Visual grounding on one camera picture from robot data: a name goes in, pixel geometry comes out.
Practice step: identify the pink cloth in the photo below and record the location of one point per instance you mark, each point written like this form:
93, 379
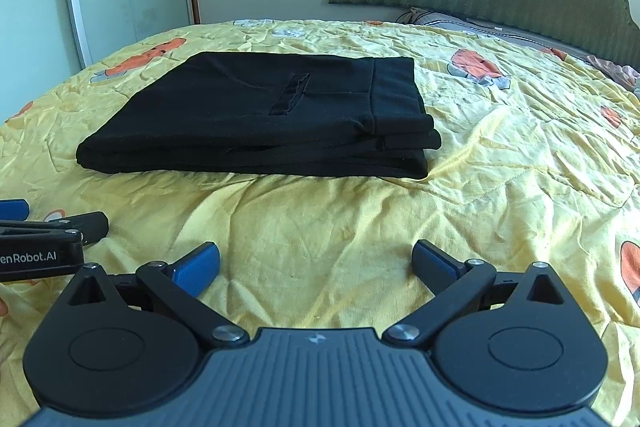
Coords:
617, 69

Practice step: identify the yellow printed blanket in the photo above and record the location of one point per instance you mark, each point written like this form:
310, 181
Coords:
500, 187

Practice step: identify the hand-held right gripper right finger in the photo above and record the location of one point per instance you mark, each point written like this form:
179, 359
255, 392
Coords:
433, 263

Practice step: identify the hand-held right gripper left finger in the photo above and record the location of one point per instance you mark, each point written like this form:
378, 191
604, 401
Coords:
196, 268

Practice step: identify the printed pillow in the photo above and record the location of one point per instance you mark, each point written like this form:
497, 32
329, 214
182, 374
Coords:
450, 21

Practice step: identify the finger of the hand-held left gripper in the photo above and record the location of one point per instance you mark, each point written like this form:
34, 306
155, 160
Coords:
85, 227
12, 208

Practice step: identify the black pants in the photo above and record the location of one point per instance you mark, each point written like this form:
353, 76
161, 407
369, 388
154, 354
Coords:
260, 117

